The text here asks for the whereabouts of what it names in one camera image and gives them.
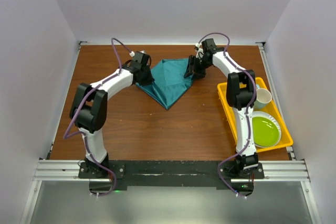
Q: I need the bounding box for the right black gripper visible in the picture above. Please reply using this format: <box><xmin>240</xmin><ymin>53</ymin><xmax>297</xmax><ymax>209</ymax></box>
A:
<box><xmin>184</xmin><ymin>55</ymin><xmax>212</xmax><ymax>81</ymax></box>

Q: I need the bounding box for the teal cloth napkin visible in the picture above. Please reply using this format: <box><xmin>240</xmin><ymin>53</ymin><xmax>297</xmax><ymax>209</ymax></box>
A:
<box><xmin>137</xmin><ymin>58</ymin><xmax>193</xmax><ymax>110</ymax></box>

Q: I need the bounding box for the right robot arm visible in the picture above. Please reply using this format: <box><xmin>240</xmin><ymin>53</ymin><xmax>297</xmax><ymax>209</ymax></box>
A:
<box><xmin>184</xmin><ymin>38</ymin><xmax>258</xmax><ymax>178</ymax></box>

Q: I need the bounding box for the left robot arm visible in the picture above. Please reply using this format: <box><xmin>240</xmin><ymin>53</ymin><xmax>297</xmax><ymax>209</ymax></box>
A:
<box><xmin>64</xmin><ymin>51</ymin><xmax>154</xmax><ymax>178</ymax></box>

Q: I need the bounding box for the white mug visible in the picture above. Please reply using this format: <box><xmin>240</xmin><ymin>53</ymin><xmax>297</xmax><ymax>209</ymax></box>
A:
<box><xmin>254</xmin><ymin>88</ymin><xmax>272</xmax><ymax>110</ymax></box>

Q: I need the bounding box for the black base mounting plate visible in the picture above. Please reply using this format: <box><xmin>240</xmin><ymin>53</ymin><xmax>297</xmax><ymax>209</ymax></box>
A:
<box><xmin>78</xmin><ymin>160</ymin><xmax>265</xmax><ymax>196</ymax></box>

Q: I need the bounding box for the green plate white rim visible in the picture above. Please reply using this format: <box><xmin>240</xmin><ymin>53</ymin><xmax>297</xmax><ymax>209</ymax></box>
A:
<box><xmin>252</xmin><ymin>111</ymin><xmax>281</xmax><ymax>148</ymax></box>

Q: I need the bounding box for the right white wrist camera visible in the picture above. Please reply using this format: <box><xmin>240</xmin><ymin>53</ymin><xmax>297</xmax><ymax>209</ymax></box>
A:
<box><xmin>195</xmin><ymin>42</ymin><xmax>204</xmax><ymax>59</ymax></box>

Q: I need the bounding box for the aluminium frame rail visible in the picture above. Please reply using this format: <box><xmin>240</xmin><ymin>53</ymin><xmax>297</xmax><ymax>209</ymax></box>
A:
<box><xmin>34</xmin><ymin>160</ymin><xmax>310</xmax><ymax>182</ymax></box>

